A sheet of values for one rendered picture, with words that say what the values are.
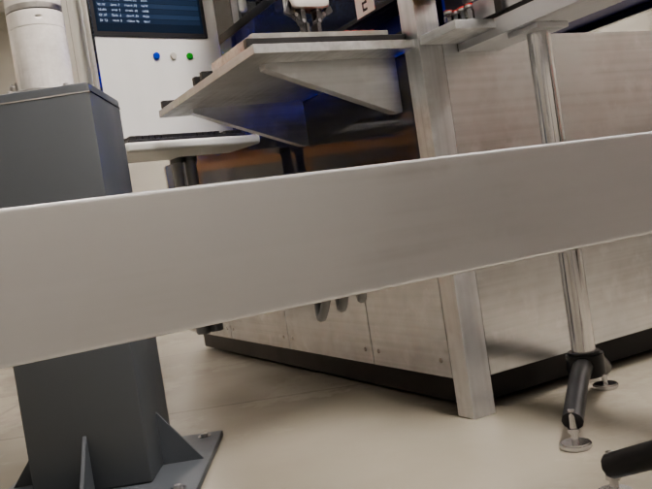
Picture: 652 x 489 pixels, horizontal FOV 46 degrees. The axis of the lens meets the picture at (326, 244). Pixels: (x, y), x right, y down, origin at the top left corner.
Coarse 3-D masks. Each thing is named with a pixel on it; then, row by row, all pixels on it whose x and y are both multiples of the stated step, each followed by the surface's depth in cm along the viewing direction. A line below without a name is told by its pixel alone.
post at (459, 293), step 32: (416, 0) 175; (416, 32) 175; (416, 64) 177; (416, 96) 178; (448, 96) 178; (416, 128) 180; (448, 128) 178; (448, 288) 179; (448, 320) 181; (480, 320) 180; (480, 352) 179; (480, 384) 179; (480, 416) 178
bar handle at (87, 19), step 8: (88, 0) 232; (88, 8) 232; (88, 16) 232; (88, 24) 232; (88, 32) 232; (88, 40) 232; (88, 48) 232; (96, 48) 233; (96, 56) 232; (96, 64) 232; (96, 72) 232; (96, 80) 232
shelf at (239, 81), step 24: (264, 48) 159; (288, 48) 161; (312, 48) 164; (336, 48) 167; (360, 48) 169; (384, 48) 172; (408, 48) 176; (216, 72) 177; (240, 72) 174; (192, 96) 194; (216, 96) 199; (240, 96) 205; (264, 96) 210; (288, 96) 216; (312, 96) 223
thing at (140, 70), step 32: (64, 0) 240; (96, 0) 239; (128, 0) 246; (160, 0) 252; (192, 0) 260; (96, 32) 239; (128, 32) 245; (160, 32) 252; (192, 32) 259; (128, 64) 245; (160, 64) 251; (192, 64) 258; (128, 96) 244; (160, 96) 251; (128, 128) 243; (160, 128) 250; (192, 128) 257; (224, 128) 264
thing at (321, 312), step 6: (360, 294) 82; (366, 294) 82; (336, 300) 83; (342, 300) 81; (360, 300) 83; (318, 306) 82; (324, 306) 80; (336, 306) 83; (342, 306) 81; (318, 312) 82; (324, 312) 80; (318, 318) 81; (324, 318) 81
